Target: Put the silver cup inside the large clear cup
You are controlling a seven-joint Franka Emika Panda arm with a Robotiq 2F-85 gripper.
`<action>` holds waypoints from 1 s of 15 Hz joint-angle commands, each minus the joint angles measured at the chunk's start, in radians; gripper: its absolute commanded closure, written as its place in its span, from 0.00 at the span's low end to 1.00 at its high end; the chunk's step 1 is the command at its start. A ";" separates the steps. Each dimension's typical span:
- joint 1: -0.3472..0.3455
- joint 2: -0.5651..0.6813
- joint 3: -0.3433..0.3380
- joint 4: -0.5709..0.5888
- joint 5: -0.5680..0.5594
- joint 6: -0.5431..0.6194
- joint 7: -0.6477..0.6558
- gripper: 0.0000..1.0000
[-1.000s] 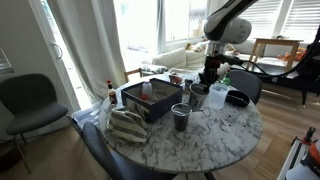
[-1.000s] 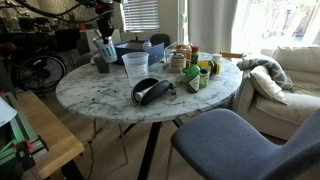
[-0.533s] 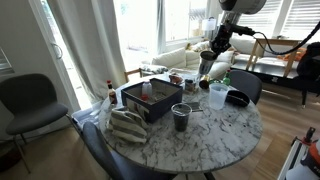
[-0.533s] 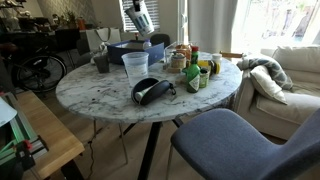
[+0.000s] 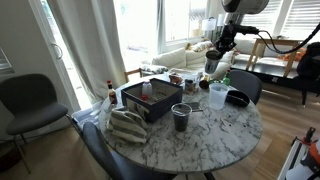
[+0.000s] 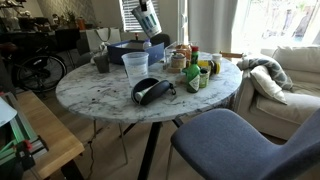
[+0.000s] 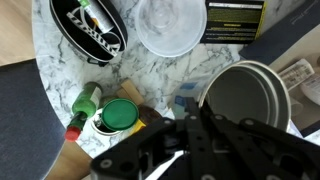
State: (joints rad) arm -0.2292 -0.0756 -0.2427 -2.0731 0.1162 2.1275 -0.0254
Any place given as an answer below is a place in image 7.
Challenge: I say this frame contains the green bottle red cap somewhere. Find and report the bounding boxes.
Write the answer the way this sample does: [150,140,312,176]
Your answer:
[64,81,104,143]

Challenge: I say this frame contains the wooden block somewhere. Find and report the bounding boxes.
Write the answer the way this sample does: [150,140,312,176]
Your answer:
[116,79,146,106]

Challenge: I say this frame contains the white tube green cap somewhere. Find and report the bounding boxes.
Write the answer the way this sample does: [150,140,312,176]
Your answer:
[77,0,115,35]

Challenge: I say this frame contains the black box yellow text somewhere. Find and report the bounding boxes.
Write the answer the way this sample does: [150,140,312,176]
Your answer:
[200,0,268,45]

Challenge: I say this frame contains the white paper receipt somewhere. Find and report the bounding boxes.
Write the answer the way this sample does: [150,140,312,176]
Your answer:
[277,58,316,92]

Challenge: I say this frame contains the round marble table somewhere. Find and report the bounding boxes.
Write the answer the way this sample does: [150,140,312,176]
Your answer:
[31,0,320,160]

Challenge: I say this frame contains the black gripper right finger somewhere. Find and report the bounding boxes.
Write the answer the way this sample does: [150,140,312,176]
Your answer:
[202,101,320,180]

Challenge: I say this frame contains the brown jar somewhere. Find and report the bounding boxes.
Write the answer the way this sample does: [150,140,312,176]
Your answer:
[137,104,165,126]

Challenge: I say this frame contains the clear plastic container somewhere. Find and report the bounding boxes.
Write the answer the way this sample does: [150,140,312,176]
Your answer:
[171,81,210,120]

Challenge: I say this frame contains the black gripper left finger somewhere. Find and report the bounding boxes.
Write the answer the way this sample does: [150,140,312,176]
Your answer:
[89,97,218,180]

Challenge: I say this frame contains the striped eyeglasses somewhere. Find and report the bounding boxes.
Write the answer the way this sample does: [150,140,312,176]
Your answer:
[66,6,123,58]

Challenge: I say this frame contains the green lid jar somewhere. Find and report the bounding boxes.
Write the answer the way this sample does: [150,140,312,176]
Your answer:
[90,97,140,137]

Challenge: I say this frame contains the blue fabric chair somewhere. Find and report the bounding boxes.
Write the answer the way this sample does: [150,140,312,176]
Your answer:
[0,58,67,180]

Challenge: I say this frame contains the large clear plastic cup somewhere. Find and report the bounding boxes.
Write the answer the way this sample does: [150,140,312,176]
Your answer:
[134,0,208,58]

